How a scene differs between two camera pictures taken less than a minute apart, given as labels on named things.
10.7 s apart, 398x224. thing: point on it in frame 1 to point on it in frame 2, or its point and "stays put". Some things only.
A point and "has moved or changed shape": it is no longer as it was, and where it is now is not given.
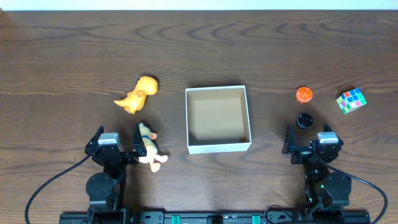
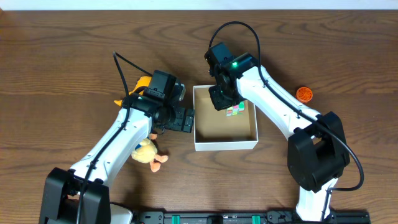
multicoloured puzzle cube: (351, 99) to (237, 109)
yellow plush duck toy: (152, 157) stays put
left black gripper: (115, 154) to (188, 120)
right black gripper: (302, 154) to (218, 102)
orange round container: (304, 94) stays put
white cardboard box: (217, 119) has moved or changed shape
